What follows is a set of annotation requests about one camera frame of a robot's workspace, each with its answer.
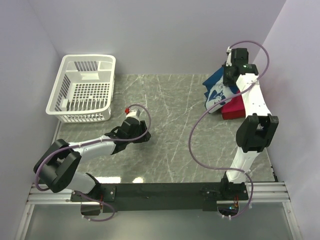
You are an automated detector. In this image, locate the red folded t shirt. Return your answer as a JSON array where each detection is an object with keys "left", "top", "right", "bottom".
[{"left": 221, "top": 109, "right": 246, "bottom": 120}]

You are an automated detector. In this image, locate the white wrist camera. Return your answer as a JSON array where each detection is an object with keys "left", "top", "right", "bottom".
[
  {"left": 225, "top": 46, "right": 232, "bottom": 67},
  {"left": 124, "top": 108, "right": 141, "bottom": 121}
]

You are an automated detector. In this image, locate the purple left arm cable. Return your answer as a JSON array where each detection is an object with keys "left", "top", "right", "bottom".
[{"left": 34, "top": 104, "right": 152, "bottom": 222}]

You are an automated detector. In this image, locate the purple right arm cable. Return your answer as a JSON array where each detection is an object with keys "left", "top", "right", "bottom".
[{"left": 188, "top": 40, "right": 270, "bottom": 220}]

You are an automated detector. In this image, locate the aluminium rail frame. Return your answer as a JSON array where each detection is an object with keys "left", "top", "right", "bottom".
[{"left": 18, "top": 116, "right": 302, "bottom": 240}]

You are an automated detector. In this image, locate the pink folded t shirt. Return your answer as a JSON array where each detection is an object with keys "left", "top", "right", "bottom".
[{"left": 221, "top": 96, "right": 246, "bottom": 115}]

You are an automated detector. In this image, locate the black base beam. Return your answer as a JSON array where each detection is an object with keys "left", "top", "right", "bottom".
[{"left": 70, "top": 181, "right": 249, "bottom": 216}]

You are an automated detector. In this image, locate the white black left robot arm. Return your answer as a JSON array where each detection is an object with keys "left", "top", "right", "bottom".
[{"left": 33, "top": 116, "right": 151, "bottom": 201}]

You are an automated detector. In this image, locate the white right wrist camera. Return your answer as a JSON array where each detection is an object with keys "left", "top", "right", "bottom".
[{"left": 225, "top": 46, "right": 232, "bottom": 67}]

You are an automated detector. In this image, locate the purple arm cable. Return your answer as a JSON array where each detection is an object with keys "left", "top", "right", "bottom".
[
  {"left": 34, "top": 104, "right": 152, "bottom": 222},
  {"left": 188, "top": 40, "right": 270, "bottom": 220}
]

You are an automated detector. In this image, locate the blue t shirt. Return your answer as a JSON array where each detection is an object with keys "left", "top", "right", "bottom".
[{"left": 202, "top": 67, "right": 239, "bottom": 114}]

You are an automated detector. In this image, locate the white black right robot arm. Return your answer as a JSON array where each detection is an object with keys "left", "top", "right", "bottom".
[{"left": 219, "top": 48, "right": 279, "bottom": 200}]

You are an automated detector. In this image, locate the white plastic basket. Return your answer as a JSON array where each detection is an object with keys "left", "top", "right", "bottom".
[{"left": 45, "top": 54, "right": 116, "bottom": 123}]

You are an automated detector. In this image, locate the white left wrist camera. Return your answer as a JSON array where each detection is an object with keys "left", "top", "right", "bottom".
[{"left": 124, "top": 108, "right": 141, "bottom": 121}]

